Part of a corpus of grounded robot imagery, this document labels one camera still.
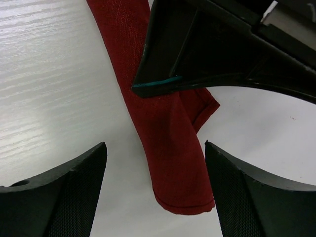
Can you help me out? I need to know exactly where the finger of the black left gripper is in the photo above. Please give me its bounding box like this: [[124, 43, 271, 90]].
[[132, 0, 316, 103]]

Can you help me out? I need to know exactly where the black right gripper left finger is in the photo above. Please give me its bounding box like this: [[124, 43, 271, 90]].
[[0, 142, 107, 237]]

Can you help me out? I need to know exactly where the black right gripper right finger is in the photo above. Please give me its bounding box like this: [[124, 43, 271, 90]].
[[205, 141, 316, 237]]

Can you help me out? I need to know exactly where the dark red cloth napkin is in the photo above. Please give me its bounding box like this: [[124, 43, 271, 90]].
[[88, 0, 219, 215]]

